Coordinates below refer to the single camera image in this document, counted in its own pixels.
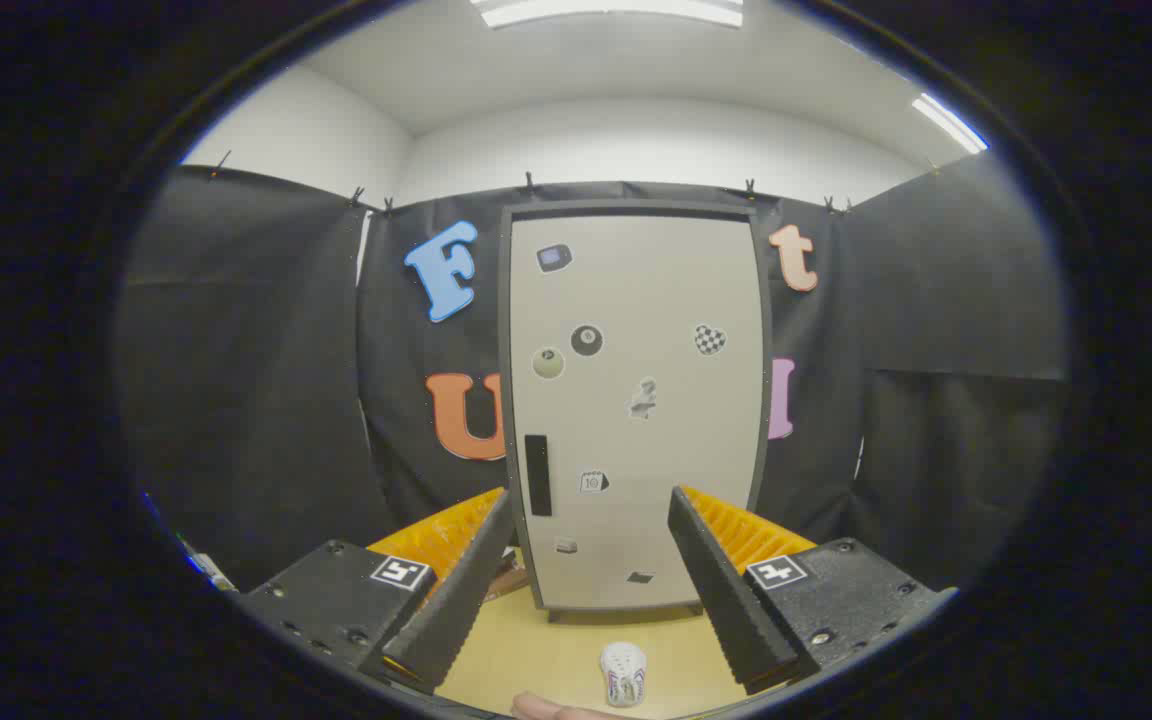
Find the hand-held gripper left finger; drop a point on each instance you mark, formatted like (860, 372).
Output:
(456, 620)

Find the small ceiling light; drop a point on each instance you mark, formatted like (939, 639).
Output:
(948, 122)

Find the row of black cloth clips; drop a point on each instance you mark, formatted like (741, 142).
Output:
(528, 183)

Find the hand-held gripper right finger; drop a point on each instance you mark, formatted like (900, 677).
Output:
(726, 610)

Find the white shoe red blue stripes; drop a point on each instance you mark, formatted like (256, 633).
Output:
(623, 672)

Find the grey shoe cabinet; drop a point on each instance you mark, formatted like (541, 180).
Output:
(626, 207)

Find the black backdrop cloth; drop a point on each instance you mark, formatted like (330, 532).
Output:
(256, 400)

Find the long ceiling light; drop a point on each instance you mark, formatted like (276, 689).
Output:
(606, 10)

